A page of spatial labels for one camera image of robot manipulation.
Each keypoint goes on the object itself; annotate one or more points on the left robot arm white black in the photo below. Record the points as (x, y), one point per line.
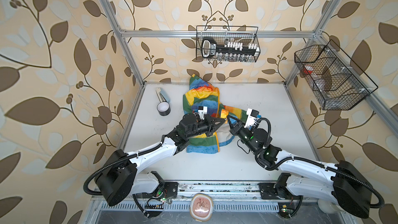
(122, 176)

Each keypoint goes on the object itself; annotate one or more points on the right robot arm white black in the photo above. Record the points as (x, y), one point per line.
(339, 183)

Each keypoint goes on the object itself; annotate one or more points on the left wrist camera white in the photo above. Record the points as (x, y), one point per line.
(202, 111)

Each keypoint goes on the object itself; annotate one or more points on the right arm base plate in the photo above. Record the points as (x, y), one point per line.
(274, 191)

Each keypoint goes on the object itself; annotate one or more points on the rainbow striped jacket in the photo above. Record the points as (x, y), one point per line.
(202, 93)

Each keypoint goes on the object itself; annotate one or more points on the black socket set rail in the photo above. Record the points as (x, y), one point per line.
(209, 48)

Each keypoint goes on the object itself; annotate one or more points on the wire basket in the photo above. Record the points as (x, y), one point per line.
(338, 81)
(243, 34)

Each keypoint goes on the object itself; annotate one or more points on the black tape roll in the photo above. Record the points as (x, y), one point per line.
(164, 108)

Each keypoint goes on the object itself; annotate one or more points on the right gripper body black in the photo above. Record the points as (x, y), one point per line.
(245, 135)

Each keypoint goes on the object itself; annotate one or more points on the back wire basket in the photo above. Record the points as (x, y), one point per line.
(243, 34)

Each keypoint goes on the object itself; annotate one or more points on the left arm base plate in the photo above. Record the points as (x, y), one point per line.
(167, 190)

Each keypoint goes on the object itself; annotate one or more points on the right wire basket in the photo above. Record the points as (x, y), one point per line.
(338, 81)

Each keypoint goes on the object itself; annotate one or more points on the pink round timer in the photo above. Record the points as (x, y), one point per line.
(201, 207)

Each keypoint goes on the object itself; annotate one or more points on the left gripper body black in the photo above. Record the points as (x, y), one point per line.
(200, 127)

